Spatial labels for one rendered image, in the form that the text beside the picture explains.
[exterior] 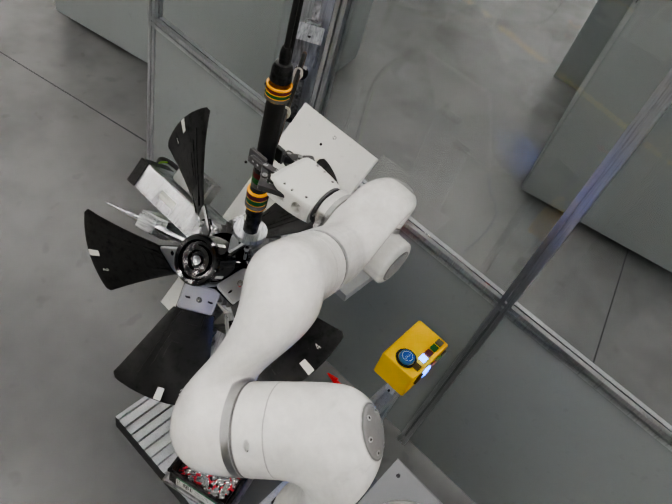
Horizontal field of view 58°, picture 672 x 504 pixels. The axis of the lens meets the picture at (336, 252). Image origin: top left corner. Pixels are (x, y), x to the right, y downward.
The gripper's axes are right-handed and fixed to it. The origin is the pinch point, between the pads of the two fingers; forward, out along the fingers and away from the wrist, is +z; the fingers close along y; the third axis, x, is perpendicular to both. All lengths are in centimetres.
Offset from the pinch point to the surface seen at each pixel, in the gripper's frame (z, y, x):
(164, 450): 13, -6, -150
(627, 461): -99, 70, -76
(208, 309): 3.6, -4.9, -49.2
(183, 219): 28, 7, -47
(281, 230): -2.1, 7.6, -23.6
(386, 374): -35, 21, -57
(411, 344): -35, 29, -51
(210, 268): 5.5, -4.3, -35.8
